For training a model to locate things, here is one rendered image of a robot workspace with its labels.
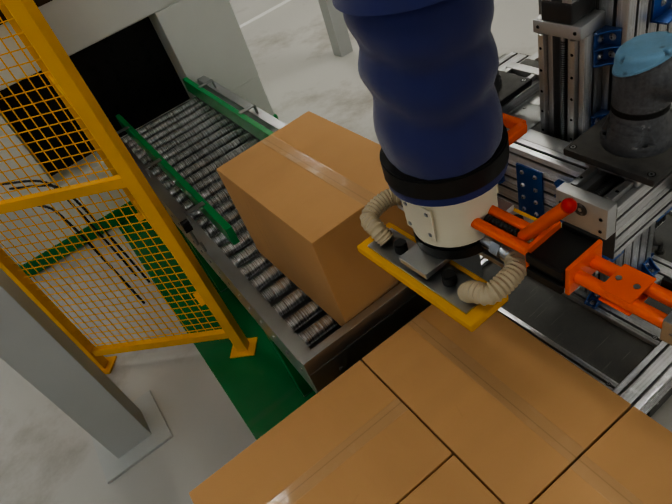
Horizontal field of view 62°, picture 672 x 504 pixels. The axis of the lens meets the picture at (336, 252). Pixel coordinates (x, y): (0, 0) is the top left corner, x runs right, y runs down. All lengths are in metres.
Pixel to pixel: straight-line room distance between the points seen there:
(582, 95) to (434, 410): 0.89
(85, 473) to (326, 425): 1.35
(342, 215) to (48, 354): 1.17
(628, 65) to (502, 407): 0.85
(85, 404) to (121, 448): 0.31
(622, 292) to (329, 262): 0.84
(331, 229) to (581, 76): 0.73
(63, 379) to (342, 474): 1.14
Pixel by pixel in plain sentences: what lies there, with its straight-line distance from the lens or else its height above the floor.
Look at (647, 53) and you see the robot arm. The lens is 1.31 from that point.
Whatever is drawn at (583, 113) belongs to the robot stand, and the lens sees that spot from 1.60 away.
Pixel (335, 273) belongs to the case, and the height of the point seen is 0.81.
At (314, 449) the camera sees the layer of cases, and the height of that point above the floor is 0.54.
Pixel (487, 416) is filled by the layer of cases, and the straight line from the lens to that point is 1.53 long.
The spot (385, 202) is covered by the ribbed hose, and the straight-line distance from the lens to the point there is 1.21.
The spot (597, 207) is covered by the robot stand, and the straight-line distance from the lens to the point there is 1.34.
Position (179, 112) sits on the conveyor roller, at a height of 0.53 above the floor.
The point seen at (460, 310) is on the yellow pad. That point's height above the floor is 1.07.
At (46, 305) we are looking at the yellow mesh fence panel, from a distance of 2.71.
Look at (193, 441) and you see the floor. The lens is 2.46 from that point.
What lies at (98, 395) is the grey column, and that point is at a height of 0.36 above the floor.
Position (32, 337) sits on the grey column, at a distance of 2.12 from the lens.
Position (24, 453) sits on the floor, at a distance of 2.97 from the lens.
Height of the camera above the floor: 1.88
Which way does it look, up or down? 41 degrees down
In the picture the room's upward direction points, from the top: 21 degrees counter-clockwise
